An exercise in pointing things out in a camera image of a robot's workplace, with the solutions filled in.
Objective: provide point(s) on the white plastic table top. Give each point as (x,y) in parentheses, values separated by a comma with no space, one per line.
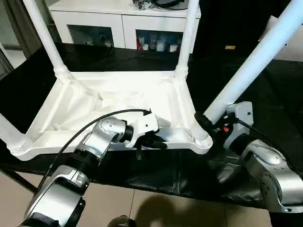
(118,94)

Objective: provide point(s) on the white plastic table leg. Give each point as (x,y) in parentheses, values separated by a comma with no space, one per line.
(45,35)
(248,66)
(9,134)
(189,35)

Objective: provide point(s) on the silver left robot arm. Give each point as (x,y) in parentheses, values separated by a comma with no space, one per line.
(99,142)

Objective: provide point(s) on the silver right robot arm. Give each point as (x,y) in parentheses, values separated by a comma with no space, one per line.
(272,170)

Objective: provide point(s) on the small white cup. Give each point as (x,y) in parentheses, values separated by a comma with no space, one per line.
(172,48)

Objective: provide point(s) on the dark robot foot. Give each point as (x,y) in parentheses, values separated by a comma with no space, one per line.
(120,222)

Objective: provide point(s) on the white printed bottle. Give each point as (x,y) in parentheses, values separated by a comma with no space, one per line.
(153,43)

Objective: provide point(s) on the small red bottle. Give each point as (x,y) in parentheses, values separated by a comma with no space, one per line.
(139,43)

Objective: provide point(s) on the black sofa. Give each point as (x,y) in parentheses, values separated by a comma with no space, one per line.
(225,23)

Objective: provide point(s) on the light grey pillow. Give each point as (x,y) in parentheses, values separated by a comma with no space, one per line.
(291,49)

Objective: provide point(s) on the black work mat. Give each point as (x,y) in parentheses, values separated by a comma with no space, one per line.
(23,94)

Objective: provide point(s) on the white cabinet with glass doors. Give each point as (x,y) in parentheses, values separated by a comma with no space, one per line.
(94,19)

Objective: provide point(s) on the grey curtain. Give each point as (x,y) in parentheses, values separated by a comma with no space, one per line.
(23,23)

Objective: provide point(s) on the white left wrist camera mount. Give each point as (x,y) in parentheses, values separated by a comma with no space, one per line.
(146,124)

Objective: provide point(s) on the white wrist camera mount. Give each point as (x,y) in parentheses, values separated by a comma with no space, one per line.
(146,124)
(241,111)

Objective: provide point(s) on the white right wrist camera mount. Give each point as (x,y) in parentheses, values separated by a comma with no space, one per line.
(241,111)

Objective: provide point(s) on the black table frame leg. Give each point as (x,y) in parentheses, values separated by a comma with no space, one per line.
(21,182)

